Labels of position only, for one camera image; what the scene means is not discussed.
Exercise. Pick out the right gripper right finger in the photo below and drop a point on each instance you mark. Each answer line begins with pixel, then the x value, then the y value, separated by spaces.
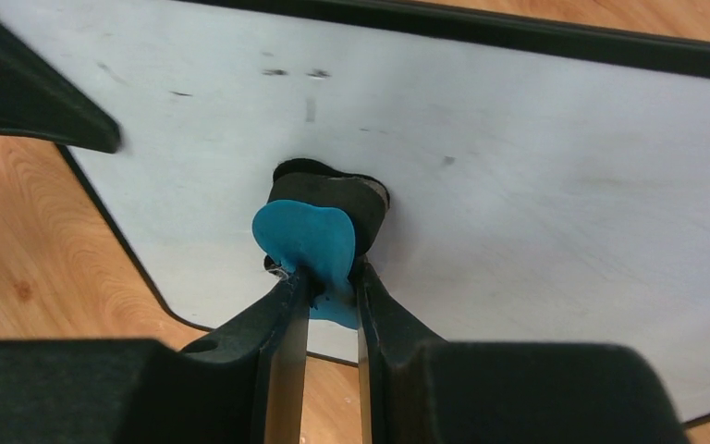
pixel 417 387

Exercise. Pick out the white whiteboard black frame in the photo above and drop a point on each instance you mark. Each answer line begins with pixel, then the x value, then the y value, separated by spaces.
pixel 533 197

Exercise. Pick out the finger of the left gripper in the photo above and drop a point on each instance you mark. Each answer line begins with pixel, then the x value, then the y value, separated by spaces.
pixel 38 102

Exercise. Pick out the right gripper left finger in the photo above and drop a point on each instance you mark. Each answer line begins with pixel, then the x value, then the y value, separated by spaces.
pixel 240 383

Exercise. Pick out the blue black whiteboard eraser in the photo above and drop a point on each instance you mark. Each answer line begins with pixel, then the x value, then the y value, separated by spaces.
pixel 322 220

